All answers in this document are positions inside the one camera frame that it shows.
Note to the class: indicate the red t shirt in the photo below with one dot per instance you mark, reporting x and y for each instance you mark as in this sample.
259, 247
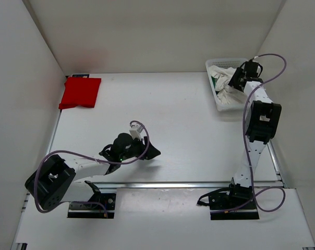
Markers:
80, 92

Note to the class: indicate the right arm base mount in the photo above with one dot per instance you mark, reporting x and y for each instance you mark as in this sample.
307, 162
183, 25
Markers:
230, 203

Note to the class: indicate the green garment in basket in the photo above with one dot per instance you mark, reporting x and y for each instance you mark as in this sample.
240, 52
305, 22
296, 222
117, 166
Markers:
214, 83

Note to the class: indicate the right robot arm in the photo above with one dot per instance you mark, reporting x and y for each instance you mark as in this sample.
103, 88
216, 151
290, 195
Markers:
260, 120

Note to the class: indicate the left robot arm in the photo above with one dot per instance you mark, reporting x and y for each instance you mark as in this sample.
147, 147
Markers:
57, 178

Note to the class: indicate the white t shirt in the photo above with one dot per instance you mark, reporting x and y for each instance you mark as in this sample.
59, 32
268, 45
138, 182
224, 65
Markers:
226, 94

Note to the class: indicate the white plastic mesh basket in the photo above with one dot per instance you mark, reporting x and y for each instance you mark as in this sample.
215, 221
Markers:
224, 63

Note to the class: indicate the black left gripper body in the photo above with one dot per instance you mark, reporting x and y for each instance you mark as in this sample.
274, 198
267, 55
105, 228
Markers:
136, 149

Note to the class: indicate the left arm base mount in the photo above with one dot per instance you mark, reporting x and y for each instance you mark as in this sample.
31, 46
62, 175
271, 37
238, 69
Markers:
101, 205

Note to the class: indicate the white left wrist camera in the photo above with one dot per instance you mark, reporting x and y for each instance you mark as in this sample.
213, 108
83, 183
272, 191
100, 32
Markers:
135, 131

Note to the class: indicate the aluminium rail front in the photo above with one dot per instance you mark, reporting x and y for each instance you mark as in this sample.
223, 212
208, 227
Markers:
161, 185

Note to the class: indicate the dark card behind red shirt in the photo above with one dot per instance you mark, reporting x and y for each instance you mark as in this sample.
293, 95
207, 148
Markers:
80, 75

